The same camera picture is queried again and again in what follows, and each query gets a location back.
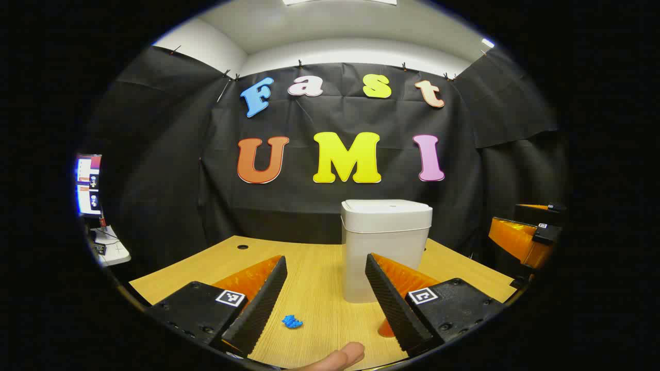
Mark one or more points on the black backdrop cloth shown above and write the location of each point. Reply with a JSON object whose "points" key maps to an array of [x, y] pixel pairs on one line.
{"points": [[289, 206]]}

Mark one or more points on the wooden desktop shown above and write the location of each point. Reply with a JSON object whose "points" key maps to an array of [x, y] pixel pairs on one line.
{"points": [[319, 278]]}

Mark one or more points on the white desktop garbage bin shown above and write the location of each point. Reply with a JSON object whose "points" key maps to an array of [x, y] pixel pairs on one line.
{"points": [[381, 232]]}

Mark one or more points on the white side table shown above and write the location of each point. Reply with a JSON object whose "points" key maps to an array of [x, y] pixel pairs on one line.
{"points": [[116, 253]]}

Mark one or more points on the small black device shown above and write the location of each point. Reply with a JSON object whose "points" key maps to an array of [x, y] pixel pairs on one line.
{"points": [[100, 249]]}

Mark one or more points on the computer monitor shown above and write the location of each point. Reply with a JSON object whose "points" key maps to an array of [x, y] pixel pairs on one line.
{"points": [[88, 180]]}

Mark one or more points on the red pop can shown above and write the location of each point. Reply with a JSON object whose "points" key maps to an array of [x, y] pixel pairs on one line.
{"points": [[385, 329]]}

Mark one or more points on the row of black cloth clips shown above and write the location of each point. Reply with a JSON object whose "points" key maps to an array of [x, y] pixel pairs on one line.
{"points": [[300, 64]]}

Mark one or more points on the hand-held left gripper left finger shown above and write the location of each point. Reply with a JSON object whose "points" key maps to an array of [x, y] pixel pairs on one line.
{"points": [[260, 304]]}

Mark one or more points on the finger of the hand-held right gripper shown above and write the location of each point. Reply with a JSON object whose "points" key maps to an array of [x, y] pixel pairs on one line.
{"points": [[515, 242], [541, 214]]}

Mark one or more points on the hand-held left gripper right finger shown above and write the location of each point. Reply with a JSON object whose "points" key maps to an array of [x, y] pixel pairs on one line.
{"points": [[392, 304]]}

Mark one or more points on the blue paper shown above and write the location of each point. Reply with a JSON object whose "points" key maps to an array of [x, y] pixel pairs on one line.
{"points": [[292, 322]]}

